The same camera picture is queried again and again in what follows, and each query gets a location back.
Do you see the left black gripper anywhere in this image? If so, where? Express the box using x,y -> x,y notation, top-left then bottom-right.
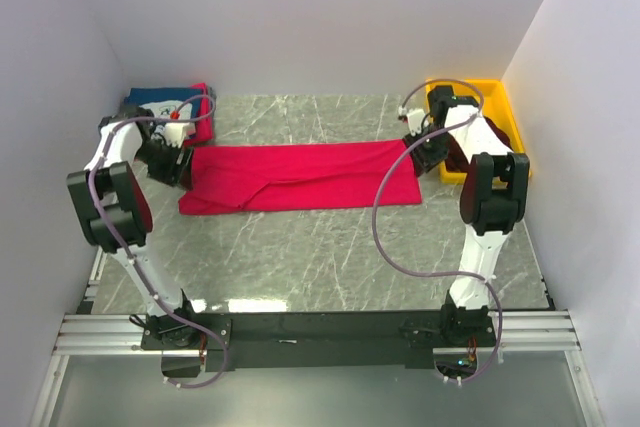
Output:
135,140 -> 195,192

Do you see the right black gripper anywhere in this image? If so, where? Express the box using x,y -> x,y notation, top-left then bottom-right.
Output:
401,127 -> 452,180

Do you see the bright red t-shirt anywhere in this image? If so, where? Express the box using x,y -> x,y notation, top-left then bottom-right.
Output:
178,140 -> 405,216

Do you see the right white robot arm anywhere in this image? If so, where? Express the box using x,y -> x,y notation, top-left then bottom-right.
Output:
398,84 -> 530,346

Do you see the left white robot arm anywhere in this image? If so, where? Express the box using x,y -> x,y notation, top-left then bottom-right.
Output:
66,104 -> 201,349

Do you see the dark maroon t-shirt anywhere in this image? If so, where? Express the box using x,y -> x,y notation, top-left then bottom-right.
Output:
444,117 -> 512,174

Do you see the folded red t-shirt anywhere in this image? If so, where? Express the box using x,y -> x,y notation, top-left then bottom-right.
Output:
185,83 -> 217,146

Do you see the folded blue printed t-shirt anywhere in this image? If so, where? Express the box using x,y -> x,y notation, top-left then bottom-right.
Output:
123,86 -> 216,119

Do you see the yellow plastic bin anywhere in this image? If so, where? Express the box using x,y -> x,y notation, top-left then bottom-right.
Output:
425,79 -> 525,185

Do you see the black base bar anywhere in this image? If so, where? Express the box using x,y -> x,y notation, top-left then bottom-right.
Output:
139,310 -> 501,373

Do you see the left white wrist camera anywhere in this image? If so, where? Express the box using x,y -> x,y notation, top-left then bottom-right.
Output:
163,122 -> 196,148

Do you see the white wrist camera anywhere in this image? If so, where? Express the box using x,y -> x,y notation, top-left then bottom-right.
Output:
398,106 -> 429,137
163,122 -> 196,148

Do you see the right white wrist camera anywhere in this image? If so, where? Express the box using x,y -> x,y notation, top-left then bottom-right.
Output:
398,106 -> 429,137

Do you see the aluminium rail frame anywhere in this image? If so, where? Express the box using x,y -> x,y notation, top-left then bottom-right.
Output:
27,246 -> 606,427

